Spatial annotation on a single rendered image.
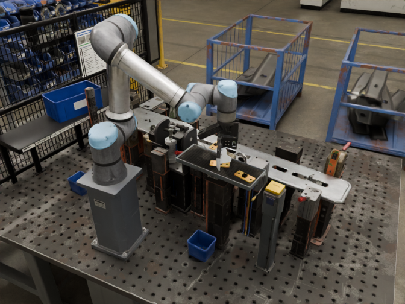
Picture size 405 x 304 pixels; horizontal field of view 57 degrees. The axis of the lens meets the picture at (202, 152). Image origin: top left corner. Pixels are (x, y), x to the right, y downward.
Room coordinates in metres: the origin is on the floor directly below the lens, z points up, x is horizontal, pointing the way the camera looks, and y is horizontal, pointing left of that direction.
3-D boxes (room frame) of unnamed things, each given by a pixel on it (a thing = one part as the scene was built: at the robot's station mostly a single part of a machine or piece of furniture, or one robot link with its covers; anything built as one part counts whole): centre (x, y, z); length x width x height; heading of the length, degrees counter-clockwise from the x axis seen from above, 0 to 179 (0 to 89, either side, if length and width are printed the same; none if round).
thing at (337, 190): (1.71, -0.09, 1.00); 1.38 x 0.22 x 0.02; 56
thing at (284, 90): (4.13, -0.66, 0.47); 1.20 x 0.80 x 0.95; 153
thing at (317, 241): (1.36, -0.59, 0.84); 0.18 x 0.06 x 0.29; 146
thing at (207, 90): (1.32, 0.01, 1.48); 0.11 x 0.11 x 0.08; 74
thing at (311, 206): (1.24, -0.46, 0.88); 0.11 x 0.10 x 0.36; 146
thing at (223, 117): (1.31, -0.09, 1.40); 0.08 x 0.08 x 0.05
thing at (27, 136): (2.06, 0.79, 1.01); 0.90 x 0.22 x 0.03; 146
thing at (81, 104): (2.07, 0.78, 1.09); 0.30 x 0.17 x 0.13; 136
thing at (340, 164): (1.54, -0.66, 0.88); 0.15 x 0.11 x 0.36; 146
